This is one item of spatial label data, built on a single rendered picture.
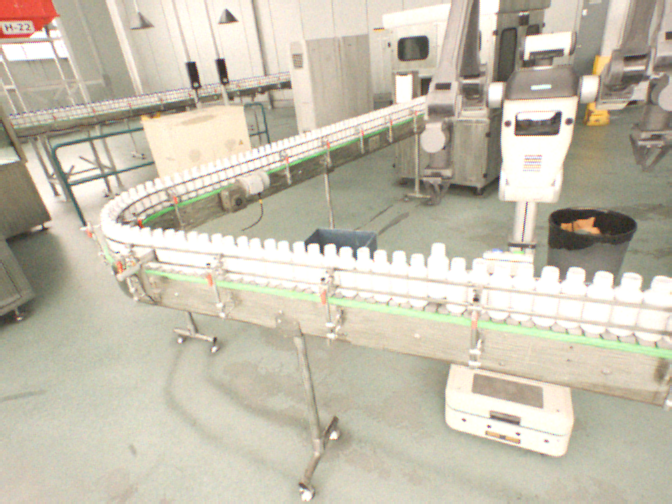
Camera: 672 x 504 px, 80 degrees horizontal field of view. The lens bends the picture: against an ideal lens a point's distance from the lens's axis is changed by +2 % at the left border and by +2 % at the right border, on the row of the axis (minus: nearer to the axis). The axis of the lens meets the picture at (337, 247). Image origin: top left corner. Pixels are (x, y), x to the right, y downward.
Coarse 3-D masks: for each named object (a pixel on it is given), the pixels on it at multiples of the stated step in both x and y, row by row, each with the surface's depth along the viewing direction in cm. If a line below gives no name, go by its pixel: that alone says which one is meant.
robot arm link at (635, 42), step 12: (636, 0) 109; (648, 0) 108; (636, 12) 110; (648, 12) 109; (636, 24) 112; (648, 24) 111; (624, 36) 117; (636, 36) 113; (648, 36) 112; (624, 48) 116; (636, 48) 115; (648, 48) 114; (612, 60) 119; (612, 72) 119; (612, 84) 123
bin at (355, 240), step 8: (312, 232) 193; (320, 232) 198; (328, 232) 196; (336, 232) 194; (344, 232) 192; (352, 232) 190; (360, 232) 189; (368, 232) 187; (304, 240) 186; (312, 240) 192; (320, 240) 200; (328, 240) 198; (336, 240) 196; (344, 240) 195; (352, 240) 193; (360, 240) 191; (368, 240) 189; (320, 248) 202; (336, 248) 199; (352, 248) 195; (368, 248) 178; (376, 248) 188; (328, 344) 158
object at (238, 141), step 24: (144, 120) 481; (168, 120) 456; (192, 120) 467; (216, 120) 491; (240, 120) 516; (168, 144) 460; (192, 144) 474; (216, 144) 498; (240, 144) 524; (168, 168) 486
